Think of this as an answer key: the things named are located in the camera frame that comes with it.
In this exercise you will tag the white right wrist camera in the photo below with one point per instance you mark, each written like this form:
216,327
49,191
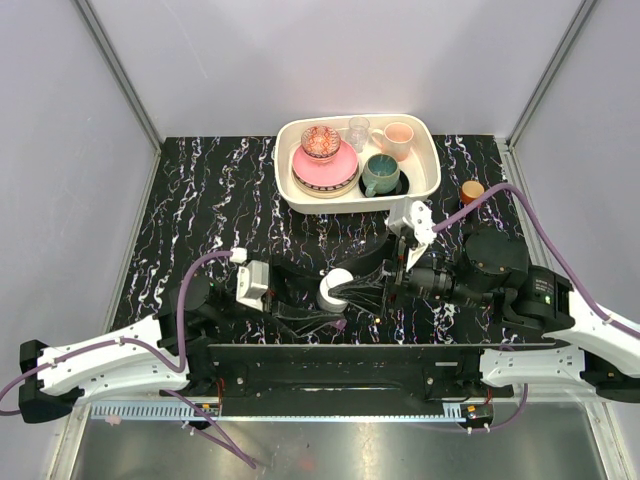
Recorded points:
412,219

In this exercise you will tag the pink plate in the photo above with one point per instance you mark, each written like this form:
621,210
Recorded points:
338,169

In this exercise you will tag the pink ceramic mug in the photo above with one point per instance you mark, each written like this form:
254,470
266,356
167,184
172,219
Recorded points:
394,140

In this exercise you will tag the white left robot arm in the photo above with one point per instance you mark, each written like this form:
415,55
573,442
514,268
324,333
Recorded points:
177,348

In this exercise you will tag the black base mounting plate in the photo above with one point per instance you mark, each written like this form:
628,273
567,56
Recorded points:
424,372

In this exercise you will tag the teal ceramic mug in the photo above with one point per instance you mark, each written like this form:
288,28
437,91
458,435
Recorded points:
380,175

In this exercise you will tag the pink weekly pill organizer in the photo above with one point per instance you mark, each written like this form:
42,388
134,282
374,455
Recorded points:
339,324

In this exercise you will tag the clear drinking glass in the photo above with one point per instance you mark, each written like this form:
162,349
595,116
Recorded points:
358,133

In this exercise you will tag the black saucer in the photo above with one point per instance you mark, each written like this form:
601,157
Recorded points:
401,188

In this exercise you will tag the white pill bottle blue label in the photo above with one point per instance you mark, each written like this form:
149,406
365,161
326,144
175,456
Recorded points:
326,302

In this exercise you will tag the orange jar wooden lid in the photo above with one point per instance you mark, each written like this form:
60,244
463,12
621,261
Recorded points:
470,191

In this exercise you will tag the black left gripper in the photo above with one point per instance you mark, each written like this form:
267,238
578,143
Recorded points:
300,321

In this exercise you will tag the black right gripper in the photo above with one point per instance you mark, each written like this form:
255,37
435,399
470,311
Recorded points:
367,290

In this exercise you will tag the red patterned glass bowl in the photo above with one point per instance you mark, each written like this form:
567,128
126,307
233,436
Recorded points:
320,142

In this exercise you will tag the white slotted cable duct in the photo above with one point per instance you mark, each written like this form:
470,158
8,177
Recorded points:
174,410

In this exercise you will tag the beige striped plate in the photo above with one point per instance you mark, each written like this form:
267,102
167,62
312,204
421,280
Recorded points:
327,192

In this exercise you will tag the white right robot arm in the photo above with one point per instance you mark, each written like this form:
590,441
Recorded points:
496,272

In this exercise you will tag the aluminium frame rail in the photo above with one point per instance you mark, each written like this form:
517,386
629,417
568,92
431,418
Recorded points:
97,31

